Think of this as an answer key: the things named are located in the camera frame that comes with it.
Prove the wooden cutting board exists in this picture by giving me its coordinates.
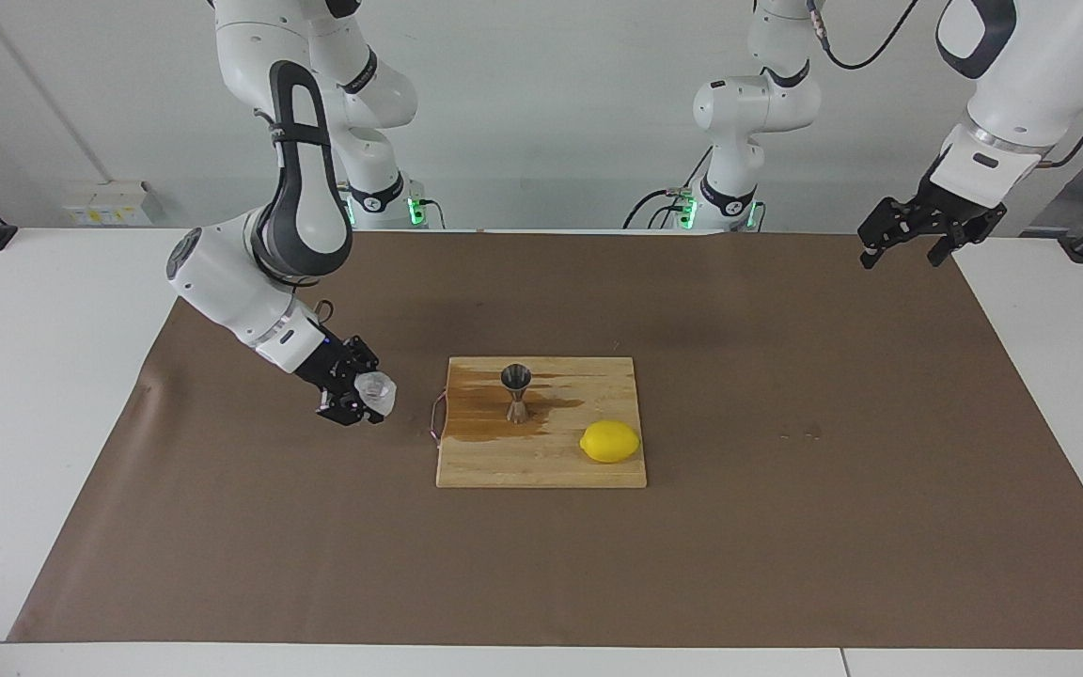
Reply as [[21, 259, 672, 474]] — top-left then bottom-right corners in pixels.
[[431, 356, 648, 489]]

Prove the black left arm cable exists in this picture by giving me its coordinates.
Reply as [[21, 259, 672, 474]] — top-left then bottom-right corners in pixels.
[[805, 0, 1083, 170]]

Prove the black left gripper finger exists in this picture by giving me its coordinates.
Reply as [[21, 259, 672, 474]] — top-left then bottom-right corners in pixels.
[[927, 208, 1009, 268], [858, 199, 924, 272]]

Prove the yellow lemon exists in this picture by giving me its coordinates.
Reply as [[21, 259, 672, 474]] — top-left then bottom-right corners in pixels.
[[580, 420, 642, 464]]

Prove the steel jigger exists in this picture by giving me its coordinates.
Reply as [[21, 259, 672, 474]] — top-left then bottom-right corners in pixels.
[[500, 364, 533, 426]]

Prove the white box with yellow labels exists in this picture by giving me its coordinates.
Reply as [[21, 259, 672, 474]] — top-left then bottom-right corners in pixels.
[[65, 181, 155, 227]]

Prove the brown table mat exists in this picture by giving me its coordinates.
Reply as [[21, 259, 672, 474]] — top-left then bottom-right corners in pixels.
[[8, 228, 1083, 650]]

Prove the small clear plastic cup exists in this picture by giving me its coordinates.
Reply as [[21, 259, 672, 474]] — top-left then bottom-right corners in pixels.
[[356, 371, 399, 419]]

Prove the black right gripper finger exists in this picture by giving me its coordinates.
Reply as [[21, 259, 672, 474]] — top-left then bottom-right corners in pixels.
[[344, 336, 382, 376], [316, 395, 385, 428]]

